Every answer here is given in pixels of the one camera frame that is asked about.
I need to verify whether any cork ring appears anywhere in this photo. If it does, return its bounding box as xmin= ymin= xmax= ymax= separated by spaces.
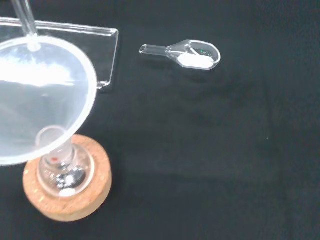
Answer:
xmin=22 ymin=134 xmax=113 ymax=222

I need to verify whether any black bench cloth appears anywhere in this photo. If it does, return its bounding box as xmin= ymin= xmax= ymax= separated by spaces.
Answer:
xmin=0 ymin=0 xmax=320 ymax=240

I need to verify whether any small round-bottom glass flask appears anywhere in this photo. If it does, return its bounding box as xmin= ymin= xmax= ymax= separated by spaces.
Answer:
xmin=36 ymin=126 xmax=96 ymax=198

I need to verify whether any clear acrylic funnel stand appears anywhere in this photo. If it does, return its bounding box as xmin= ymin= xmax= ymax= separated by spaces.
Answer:
xmin=0 ymin=0 xmax=120 ymax=94

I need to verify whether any translucent plastic funnel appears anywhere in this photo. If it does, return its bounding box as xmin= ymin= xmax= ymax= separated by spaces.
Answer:
xmin=0 ymin=34 xmax=98 ymax=166

